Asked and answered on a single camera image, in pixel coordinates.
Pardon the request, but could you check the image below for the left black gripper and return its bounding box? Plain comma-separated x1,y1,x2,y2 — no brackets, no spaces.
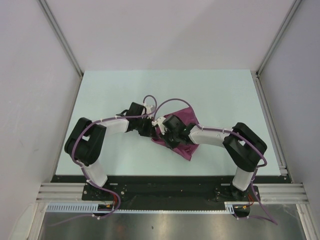
135,116,158,138

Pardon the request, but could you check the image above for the purple cloth napkin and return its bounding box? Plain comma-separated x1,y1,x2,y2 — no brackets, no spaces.
151,107,199,161

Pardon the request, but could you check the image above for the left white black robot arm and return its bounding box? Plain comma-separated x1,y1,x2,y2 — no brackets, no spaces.
64,102,156,200

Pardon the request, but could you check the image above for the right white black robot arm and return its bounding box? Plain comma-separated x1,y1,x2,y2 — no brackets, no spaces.
157,114,268,201

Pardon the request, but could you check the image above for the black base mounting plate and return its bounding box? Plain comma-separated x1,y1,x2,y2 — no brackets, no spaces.
51,174,263,211

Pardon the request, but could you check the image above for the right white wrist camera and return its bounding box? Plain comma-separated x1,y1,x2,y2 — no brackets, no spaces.
151,116,167,136

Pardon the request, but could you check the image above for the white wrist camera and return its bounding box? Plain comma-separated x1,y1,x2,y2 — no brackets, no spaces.
151,116,167,136
143,105,156,118

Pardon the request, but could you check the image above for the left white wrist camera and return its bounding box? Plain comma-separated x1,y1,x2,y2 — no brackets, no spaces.
143,105,156,118

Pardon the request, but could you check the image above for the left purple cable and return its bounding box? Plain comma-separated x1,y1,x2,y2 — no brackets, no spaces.
47,94,158,227

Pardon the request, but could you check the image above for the aluminium rail frame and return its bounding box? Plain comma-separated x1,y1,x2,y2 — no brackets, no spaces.
36,183,309,204

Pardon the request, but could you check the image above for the light blue cable duct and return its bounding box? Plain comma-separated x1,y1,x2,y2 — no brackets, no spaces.
46,201,251,214

